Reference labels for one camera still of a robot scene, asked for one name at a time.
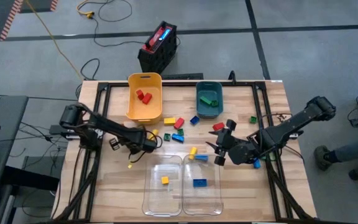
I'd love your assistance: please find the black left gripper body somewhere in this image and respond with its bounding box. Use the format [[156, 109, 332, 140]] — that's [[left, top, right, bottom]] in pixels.
[[109, 136, 157, 154]]

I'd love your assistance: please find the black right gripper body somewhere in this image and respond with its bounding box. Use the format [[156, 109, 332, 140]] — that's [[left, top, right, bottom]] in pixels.
[[214, 119, 242, 166]]

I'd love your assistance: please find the teal plastic bin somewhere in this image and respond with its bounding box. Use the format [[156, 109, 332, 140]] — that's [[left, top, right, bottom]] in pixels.
[[195, 81, 224, 119]]

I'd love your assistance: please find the yellow plastic bin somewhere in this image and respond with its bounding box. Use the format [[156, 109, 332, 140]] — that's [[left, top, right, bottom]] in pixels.
[[126, 72, 163, 126]]

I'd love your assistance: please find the clear plastic bin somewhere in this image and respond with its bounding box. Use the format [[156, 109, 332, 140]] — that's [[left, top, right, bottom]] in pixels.
[[141, 154, 183, 217], [182, 154, 224, 217]]

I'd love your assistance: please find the black power strip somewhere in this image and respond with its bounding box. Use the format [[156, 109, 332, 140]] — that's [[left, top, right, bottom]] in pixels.
[[161, 73, 204, 81]]

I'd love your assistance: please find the black plastic crate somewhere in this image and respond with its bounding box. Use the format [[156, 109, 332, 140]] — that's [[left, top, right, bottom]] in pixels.
[[137, 21, 179, 75]]

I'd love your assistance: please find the red power unit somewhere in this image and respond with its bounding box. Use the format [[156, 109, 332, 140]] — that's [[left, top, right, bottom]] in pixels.
[[141, 25, 173, 52]]

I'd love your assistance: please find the person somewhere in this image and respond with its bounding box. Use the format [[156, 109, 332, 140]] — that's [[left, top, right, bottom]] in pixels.
[[313, 136, 358, 187]]

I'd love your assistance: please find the black floor box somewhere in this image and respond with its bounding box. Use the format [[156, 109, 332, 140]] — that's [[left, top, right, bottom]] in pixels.
[[4, 155, 65, 191]]

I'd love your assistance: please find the grey desk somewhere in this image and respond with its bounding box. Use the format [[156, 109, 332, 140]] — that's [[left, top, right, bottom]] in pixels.
[[0, 95, 29, 191]]

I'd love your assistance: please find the white arm base bracket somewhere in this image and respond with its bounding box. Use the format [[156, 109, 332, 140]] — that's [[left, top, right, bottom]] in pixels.
[[286, 130, 305, 139]]

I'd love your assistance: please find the black looped floor cable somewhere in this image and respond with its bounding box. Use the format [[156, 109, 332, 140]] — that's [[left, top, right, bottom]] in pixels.
[[80, 58, 101, 81]]

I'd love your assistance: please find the yellow extension cord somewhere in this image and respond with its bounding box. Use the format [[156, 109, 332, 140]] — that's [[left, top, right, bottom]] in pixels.
[[22, 0, 83, 80]]

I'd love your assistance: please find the yellow cord plug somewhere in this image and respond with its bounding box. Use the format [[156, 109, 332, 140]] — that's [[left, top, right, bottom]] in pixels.
[[76, 0, 96, 19]]

